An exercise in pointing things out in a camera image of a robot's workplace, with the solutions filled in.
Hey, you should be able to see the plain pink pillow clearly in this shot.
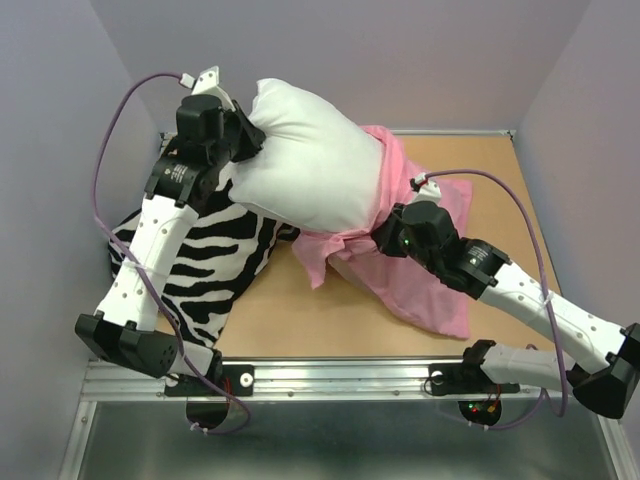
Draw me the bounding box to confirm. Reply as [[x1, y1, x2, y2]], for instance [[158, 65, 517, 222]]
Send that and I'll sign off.
[[292, 125, 470, 340]]

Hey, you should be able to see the white pillow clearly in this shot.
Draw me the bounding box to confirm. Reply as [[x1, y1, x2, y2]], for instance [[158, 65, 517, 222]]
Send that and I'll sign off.
[[229, 78, 383, 233]]

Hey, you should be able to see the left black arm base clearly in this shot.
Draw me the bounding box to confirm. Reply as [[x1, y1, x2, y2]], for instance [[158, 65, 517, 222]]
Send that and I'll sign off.
[[164, 361, 255, 398]]

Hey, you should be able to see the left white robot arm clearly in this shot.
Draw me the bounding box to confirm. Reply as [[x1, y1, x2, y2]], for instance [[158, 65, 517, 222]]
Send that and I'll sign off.
[[75, 91, 265, 394]]

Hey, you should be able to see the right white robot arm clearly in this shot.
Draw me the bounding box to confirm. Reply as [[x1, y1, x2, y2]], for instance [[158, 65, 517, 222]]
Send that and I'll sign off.
[[372, 201, 639, 419]]

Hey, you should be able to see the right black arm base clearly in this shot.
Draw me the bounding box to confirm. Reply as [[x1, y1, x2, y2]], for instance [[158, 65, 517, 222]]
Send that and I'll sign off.
[[422, 362, 520, 396]]

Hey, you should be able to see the zebra striped pillow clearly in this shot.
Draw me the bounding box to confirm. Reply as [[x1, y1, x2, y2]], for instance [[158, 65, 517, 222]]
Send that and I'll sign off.
[[107, 134, 301, 349]]

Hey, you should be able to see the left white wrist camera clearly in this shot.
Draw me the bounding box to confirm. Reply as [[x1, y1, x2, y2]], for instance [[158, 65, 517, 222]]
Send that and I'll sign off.
[[179, 66, 235, 111]]

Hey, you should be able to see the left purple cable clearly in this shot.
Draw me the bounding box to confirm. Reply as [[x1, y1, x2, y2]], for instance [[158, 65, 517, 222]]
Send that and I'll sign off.
[[93, 72, 251, 436]]

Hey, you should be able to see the aluminium frame rail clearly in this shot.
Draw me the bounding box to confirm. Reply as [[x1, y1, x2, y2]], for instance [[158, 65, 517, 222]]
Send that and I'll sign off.
[[79, 355, 576, 402]]

